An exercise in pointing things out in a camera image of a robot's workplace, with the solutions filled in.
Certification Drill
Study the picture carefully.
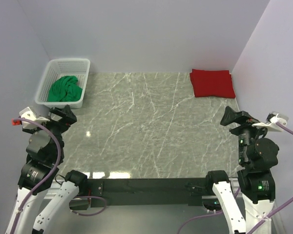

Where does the green t-shirt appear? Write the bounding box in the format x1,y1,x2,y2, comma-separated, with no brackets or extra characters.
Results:
47,76,83,102

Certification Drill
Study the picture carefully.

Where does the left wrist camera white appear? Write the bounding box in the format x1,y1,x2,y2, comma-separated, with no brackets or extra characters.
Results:
12,107,50,130

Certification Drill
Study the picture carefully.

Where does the red t-shirt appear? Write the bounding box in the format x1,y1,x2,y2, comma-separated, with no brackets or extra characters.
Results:
189,69,236,98

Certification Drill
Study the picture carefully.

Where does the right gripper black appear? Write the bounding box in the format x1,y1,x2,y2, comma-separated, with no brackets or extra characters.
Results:
220,104,273,164

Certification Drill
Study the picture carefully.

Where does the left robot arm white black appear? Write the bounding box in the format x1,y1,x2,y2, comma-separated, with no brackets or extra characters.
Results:
6,105,88,234

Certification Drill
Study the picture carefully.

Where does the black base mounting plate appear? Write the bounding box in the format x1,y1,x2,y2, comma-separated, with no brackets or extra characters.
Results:
78,177,217,206

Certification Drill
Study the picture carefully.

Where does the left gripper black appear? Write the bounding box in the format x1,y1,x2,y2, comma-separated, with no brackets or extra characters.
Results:
23,104,77,160

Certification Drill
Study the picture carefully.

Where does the white plastic laundry basket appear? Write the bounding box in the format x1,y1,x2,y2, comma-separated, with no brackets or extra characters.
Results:
35,58,91,109

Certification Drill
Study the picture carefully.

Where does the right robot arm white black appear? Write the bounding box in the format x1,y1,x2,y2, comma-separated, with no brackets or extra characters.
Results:
204,106,279,234

